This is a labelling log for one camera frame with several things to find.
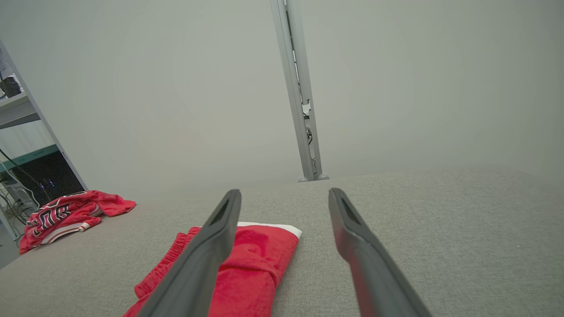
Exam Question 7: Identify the white shelf board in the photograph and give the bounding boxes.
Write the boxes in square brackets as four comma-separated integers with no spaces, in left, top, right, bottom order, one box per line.
[0,92,41,129]

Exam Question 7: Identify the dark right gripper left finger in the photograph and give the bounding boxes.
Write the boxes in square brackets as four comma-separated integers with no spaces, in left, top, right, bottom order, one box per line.
[137,189,242,317]

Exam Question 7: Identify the red shorts with white stripe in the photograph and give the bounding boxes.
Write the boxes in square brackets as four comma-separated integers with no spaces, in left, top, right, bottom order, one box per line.
[122,221,303,317]

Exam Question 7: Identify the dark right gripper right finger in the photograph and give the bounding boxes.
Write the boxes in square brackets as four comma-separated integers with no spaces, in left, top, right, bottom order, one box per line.
[328,188,433,317]

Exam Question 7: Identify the black computer case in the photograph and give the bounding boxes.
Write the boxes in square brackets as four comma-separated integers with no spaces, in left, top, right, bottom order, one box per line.
[11,151,85,207]

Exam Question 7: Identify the red basketball jersey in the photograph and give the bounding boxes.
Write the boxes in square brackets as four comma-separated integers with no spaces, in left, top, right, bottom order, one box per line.
[19,190,137,255]

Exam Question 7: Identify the grey partition end post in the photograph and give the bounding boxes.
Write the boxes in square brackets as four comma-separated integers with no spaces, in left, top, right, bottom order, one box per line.
[0,39,89,193]

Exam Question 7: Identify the green-edged shelf board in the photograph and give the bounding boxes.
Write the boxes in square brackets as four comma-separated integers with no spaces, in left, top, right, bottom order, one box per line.
[0,144,60,173]

